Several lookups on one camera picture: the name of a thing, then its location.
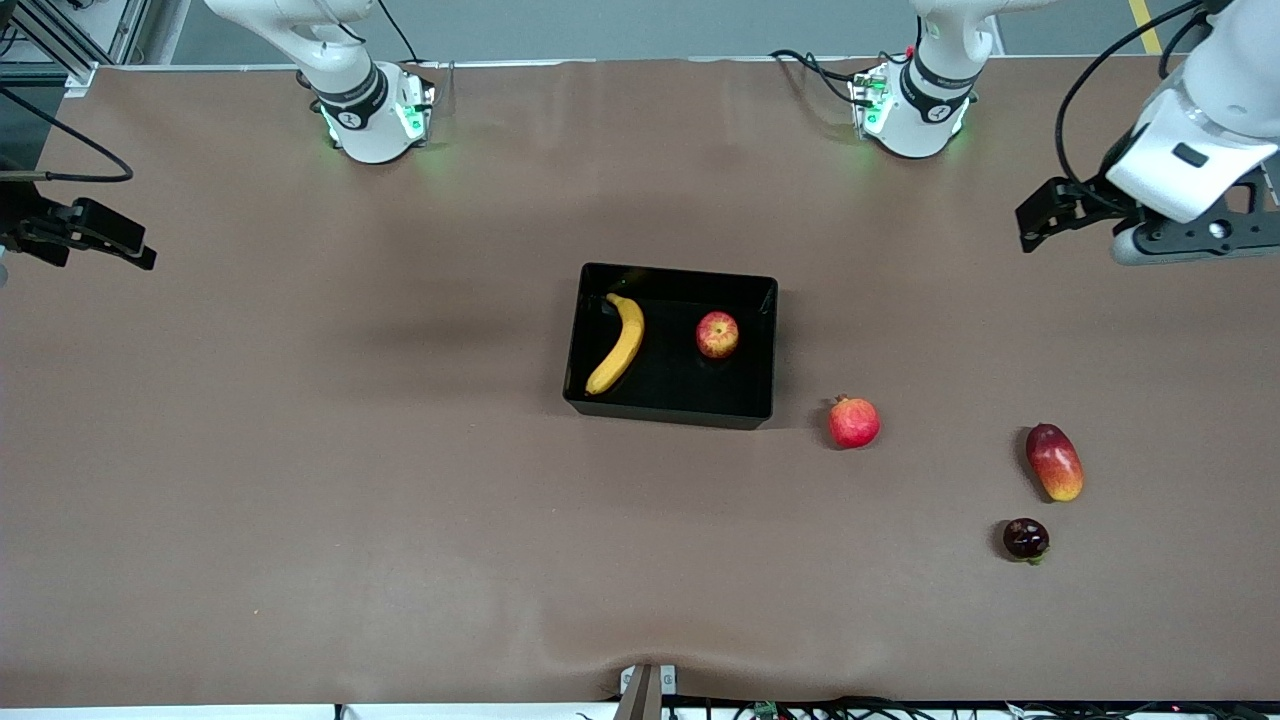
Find yellow banana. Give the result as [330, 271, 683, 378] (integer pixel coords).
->
[585, 292, 646, 396]

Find red yellow apple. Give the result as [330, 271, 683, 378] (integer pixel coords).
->
[696, 311, 741, 360]

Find dark purple mangosteen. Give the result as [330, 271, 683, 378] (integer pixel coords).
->
[1003, 517, 1051, 566]

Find brown table cloth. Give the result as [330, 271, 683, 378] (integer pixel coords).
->
[0, 55, 1280, 706]

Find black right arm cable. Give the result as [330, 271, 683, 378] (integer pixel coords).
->
[0, 88, 134, 184]

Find black left base cable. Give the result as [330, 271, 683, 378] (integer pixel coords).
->
[768, 48, 871, 109]

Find black plastic box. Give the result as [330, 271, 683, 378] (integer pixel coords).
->
[563, 262, 779, 431]

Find black right base cable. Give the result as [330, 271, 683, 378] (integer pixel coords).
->
[378, 0, 426, 66]

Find grey metal clamp bracket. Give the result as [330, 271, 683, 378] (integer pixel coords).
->
[612, 663, 679, 720]

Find red pomegranate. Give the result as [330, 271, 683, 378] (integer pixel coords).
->
[827, 394, 882, 451]

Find black base cable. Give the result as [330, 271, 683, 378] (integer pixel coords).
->
[378, 0, 426, 66]
[768, 48, 871, 109]

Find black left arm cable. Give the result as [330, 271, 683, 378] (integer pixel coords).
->
[1053, 0, 1219, 189]

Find red yellow mango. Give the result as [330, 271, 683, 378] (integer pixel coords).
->
[1026, 423, 1085, 503]

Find aluminium frame profile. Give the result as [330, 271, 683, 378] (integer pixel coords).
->
[0, 0, 151, 96]

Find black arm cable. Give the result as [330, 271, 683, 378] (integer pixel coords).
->
[1053, 0, 1219, 189]
[0, 88, 134, 184]

